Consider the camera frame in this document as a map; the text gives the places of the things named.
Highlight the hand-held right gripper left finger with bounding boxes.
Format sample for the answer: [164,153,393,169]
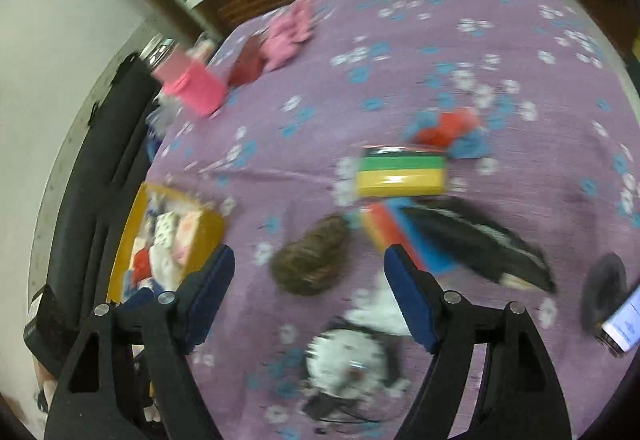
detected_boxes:
[45,245,237,440]

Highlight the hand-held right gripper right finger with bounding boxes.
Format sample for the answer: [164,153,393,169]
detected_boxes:
[383,244,574,440]

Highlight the yellow storage box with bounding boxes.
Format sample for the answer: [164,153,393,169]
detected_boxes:
[106,181,227,307]

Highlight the white cloth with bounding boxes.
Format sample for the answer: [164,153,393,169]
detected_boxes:
[344,274,417,337]

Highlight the multicolour sponge packet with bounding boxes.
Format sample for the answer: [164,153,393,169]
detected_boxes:
[359,199,443,273]

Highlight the brown yarn ball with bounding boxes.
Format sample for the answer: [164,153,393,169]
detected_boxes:
[269,214,352,295]

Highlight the green yellow sponge pack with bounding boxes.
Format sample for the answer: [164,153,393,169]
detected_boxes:
[356,144,449,199]

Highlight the black chair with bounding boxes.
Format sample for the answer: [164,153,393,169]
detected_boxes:
[22,50,163,373]

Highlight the red and blue cloth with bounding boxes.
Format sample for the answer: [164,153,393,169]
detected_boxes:
[404,106,492,161]

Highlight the black round phone stand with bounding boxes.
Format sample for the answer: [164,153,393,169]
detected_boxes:
[579,251,629,337]

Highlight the smartphone with lit screen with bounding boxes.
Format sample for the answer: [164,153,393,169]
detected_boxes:
[599,284,640,360]

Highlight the purple floral tablecloth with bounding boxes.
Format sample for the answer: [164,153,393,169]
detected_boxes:
[145,0,640,440]

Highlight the dark red cloth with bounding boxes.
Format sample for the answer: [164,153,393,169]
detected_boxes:
[226,36,267,89]

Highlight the pink gloves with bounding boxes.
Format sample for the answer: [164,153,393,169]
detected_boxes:
[259,0,317,74]

